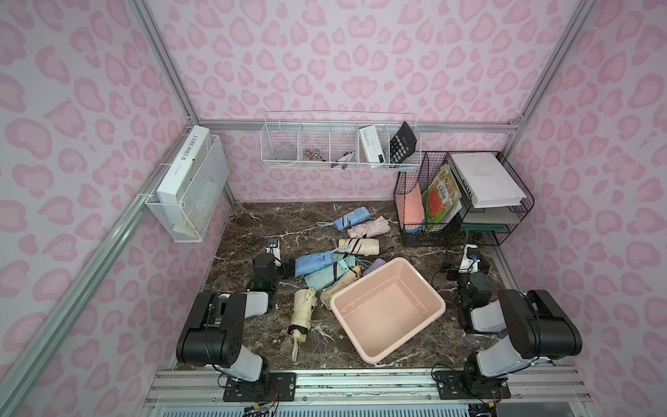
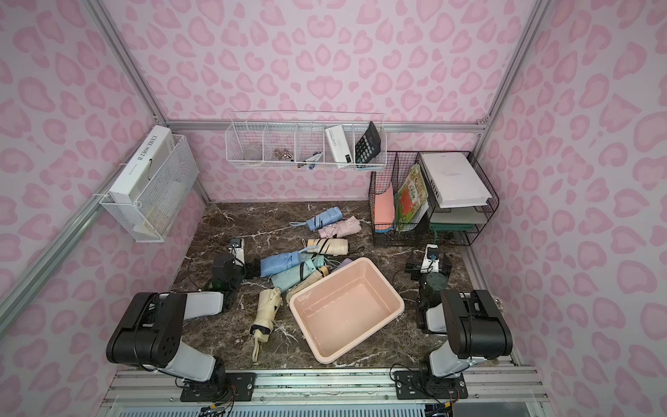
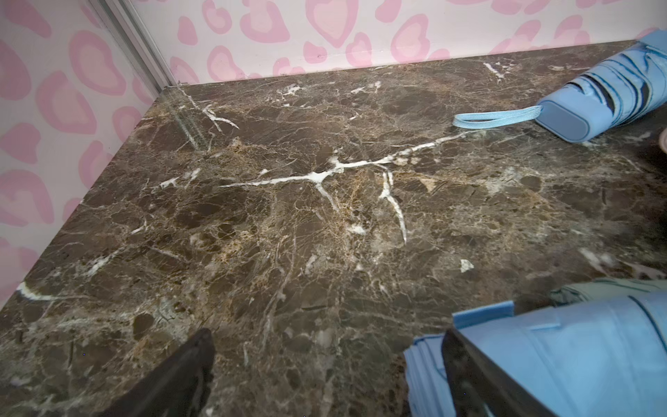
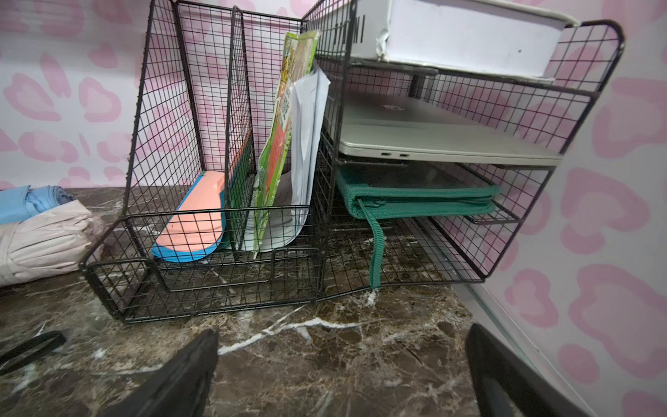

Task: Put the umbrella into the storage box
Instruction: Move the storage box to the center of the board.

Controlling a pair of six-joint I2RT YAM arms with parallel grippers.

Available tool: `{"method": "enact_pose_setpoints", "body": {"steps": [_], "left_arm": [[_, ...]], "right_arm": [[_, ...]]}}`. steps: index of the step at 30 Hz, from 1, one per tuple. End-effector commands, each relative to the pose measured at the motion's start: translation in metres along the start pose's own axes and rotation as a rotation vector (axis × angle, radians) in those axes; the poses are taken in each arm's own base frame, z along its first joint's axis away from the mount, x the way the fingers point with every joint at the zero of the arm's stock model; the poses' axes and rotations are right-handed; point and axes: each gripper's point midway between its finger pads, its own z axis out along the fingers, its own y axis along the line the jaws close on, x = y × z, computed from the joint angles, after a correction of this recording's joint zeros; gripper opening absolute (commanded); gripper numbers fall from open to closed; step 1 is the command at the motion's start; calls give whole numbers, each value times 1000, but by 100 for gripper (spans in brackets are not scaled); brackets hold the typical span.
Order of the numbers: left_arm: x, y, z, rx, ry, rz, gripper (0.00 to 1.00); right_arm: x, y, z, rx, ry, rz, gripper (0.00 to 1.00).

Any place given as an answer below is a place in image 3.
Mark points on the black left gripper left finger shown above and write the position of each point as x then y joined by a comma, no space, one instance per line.
179,386

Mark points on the light blue umbrella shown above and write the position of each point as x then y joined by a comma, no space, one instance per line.
598,358
616,91

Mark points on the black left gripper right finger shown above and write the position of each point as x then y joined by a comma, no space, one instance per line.
480,387

